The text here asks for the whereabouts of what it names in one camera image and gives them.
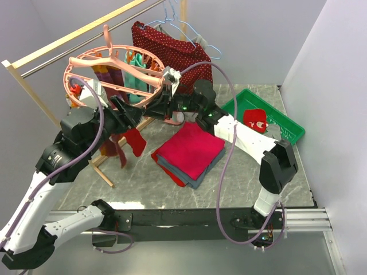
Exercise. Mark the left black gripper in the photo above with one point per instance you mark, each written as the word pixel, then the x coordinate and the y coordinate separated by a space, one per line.
pixel 127 117

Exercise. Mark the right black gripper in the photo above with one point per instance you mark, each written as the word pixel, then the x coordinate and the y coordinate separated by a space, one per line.
pixel 159 107

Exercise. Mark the purple orange striped sock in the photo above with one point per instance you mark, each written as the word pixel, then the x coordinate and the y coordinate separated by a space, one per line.
pixel 110 147

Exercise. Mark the pink round clip hanger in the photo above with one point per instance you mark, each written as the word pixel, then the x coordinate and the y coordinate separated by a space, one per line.
pixel 131 73

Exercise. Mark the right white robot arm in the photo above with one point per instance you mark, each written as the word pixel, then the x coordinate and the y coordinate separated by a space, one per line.
pixel 276 159

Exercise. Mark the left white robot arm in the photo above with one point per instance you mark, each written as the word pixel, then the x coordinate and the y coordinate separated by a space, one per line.
pixel 27 241

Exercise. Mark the white blue hanging sock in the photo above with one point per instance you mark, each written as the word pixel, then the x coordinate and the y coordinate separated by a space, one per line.
pixel 177 118

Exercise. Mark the dark red dotted cloth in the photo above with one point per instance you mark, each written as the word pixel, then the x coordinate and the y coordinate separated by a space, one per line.
pixel 176 54

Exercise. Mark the maroon purple hanging sock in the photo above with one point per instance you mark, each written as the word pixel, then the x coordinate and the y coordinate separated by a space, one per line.
pixel 114 76

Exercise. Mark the red folded towel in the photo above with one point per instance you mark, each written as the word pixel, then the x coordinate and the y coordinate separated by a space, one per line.
pixel 176 180

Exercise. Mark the grey folded towel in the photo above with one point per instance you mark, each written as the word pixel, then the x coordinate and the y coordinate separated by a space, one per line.
pixel 193 183

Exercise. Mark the grey sock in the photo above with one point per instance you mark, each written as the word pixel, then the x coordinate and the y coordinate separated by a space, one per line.
pixel 273 131

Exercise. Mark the green plastic tray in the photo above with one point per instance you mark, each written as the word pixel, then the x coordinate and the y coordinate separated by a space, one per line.
pixel 246 99

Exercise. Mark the black base beam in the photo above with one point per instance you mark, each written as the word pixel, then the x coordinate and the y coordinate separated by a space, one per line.
pixel 240 224

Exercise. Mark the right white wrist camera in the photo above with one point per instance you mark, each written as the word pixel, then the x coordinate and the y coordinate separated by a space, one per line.
pixel 172 77

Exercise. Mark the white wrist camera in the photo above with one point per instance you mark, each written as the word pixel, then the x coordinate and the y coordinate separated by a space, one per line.
pixel 172 77
pixel 89 93

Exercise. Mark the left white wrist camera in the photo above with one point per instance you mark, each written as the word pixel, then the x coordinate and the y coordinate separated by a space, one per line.
pixel 89 93

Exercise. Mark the blue wire hanger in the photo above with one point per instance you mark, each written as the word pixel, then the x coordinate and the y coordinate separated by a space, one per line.
pixel 177 18

